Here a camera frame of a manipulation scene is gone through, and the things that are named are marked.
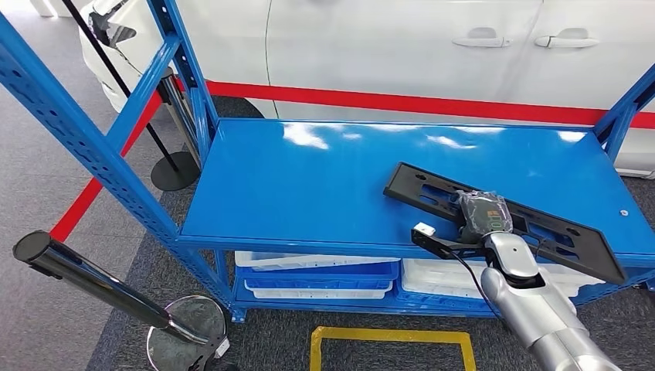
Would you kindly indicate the blue metal shelf rack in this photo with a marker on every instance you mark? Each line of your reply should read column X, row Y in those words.
column 307, row 179

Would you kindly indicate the white plastic bin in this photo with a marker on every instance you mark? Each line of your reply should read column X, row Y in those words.
column 435, row 274
column 317, row 294
column 435, row 291
column 307, row 261

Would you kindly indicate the blue plastic bin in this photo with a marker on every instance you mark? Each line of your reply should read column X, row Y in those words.
column 440, row 303
column 317, row 282

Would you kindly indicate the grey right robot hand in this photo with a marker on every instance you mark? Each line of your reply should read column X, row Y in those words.
column 483, row 215

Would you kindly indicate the chrome stanchion post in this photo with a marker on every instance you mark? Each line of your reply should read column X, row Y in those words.
column 176, row 107
column 87, row 279

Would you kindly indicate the red barrier belt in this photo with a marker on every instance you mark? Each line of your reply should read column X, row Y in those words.
column 384, row 101
column 87, row 197

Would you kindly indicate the black stanchion post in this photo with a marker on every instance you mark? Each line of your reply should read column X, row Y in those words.
column 174, row 171

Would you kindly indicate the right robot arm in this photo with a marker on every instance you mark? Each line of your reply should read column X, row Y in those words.
column 537, row 317

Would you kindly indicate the white car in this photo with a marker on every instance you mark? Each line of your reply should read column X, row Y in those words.
column 384, row 46

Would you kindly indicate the black right camera bracket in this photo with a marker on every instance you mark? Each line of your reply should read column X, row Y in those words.
column 435, row 247

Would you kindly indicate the black plastic panel part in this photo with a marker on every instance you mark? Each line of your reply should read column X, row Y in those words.
column 588, row 251

